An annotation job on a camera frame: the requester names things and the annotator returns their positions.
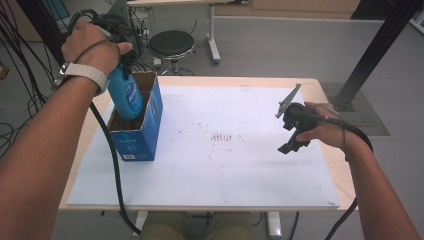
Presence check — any grey floor mat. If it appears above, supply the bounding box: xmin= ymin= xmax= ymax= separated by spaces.
xmin=321 ymin=81 xmax=391 ymax=137

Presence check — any person's leg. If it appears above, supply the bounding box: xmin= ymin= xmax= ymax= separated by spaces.
xmin=208 ymin=212 xmax=253 ymax=240
xmin=139 ymin=212 xmax=188 ymax=240

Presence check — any white board sheet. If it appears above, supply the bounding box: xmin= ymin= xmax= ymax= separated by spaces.
xmin=66 ymin=84 xmax=341 ymax=208

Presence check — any black round stool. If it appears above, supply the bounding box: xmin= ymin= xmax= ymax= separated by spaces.
xmin=148 ymin=29 xmax=196 ymax=76

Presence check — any person's left leg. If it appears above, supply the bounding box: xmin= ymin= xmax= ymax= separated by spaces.
xmin=139 ymin=212 xmax=188 ymax=240

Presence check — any blue plastic bottle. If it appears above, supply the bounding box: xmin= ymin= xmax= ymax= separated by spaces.
xmin=106 ymin=63 xmax=145 ymax=121

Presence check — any person's right hand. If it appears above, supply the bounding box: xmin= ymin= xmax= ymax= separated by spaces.
xmin=295 ymin=101 xmax=356 ymax=151

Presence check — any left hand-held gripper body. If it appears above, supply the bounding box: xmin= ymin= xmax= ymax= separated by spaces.
xmin=93 ymin=0 xmax=138 ymax=54

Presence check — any left hand-held gripper black cable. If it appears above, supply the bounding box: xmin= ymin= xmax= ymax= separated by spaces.
xmin=68 ymin=9 xmax=142 ymax=236

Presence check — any wristwatch with white band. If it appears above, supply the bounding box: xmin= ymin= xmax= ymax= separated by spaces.
xmin=53 ymin=61 xmax=109 ymax=96

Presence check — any white-legged desk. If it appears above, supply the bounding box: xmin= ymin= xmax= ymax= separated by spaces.
xmin=126 ymin=0 xmax=249 ymax=65

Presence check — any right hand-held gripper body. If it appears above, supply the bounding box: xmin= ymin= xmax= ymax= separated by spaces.
xmin=275 ymin=83 xmax=319 ymax=133

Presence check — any teal panel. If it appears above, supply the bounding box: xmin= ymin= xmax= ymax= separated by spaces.
xmin=41 ymin=0 xmax=71 ymax=21

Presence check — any black metal post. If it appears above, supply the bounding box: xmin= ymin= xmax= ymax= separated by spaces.
xmin=16 ymin=0 xmax=68 ymax=66
xmin=328 ymin=0 xmax=424 ymax=113

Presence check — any white table leg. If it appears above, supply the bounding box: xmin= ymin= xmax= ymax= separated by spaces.
xmin=134 ymin=210 xmax=149 ymax=234
xmin=266 ymin=211 xmax=283 ymax=238

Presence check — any hand-held gripper black cable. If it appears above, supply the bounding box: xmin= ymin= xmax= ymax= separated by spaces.
xmin=298 ymin=109 xmax=374 ymax=240
xmin=68 ymin=9 xmax=142 ymax=236

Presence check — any bundle of black cables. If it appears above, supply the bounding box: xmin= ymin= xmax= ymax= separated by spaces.
xmin=0 ymin=6 xmax=64 ymax=161

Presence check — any person's right leg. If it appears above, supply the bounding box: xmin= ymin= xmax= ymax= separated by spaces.
xmin=208 ymin=212 xmax=253 ymax=240

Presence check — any blue cardboard box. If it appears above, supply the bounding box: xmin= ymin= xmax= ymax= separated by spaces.
xmin=105 ymin=71 xmax=164 ymax=162

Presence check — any right hand-held gripper black cable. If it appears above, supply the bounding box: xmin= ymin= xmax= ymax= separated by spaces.
xmin=298 ymin=109 xmax=374 ymax=240

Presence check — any person's left hand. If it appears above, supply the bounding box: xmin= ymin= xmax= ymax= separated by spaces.
xmin=60 ymin=21 xmax=134 ymax=77

